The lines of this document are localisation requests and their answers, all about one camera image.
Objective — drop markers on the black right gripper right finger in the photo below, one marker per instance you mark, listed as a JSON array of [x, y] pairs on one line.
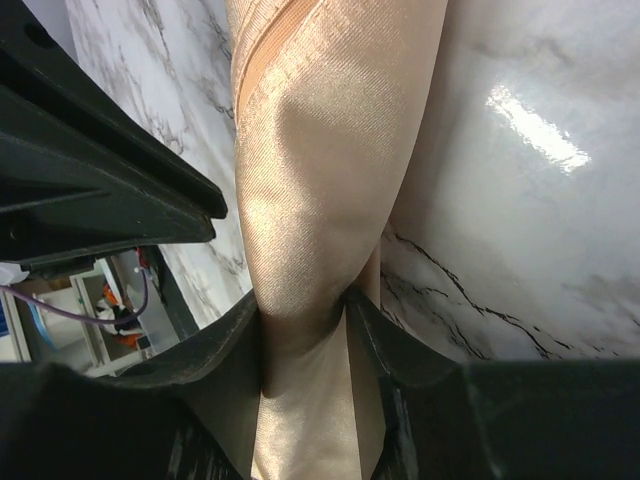
[[566, 419]]

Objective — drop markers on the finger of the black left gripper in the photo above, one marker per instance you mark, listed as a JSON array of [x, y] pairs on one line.
[[38, 70], [64, 196]]

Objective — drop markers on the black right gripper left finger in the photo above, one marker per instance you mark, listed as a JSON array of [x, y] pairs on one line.
[[187, 413]]

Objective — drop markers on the peach cloth napkin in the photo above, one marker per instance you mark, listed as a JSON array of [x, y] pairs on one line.
[[328, 101]]

